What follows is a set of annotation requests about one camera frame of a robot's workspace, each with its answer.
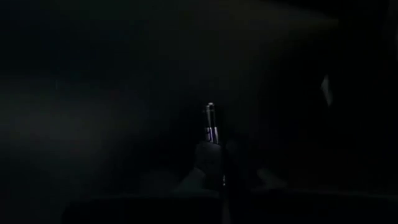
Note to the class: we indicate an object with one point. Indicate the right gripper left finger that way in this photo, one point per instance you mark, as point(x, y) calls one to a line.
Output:
point(211, 161)

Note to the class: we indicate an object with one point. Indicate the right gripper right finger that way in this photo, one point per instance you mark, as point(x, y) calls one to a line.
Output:
point(239, 168)

